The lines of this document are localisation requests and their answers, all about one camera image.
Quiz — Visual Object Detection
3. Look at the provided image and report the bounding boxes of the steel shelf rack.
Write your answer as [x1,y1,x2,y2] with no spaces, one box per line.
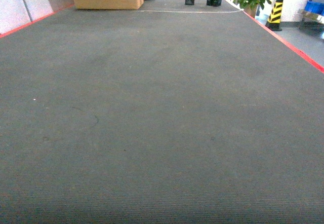
[298,0,323,29]

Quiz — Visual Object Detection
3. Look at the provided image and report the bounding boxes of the yellow black traffic cone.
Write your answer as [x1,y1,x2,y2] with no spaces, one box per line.
[265,0,284,31]

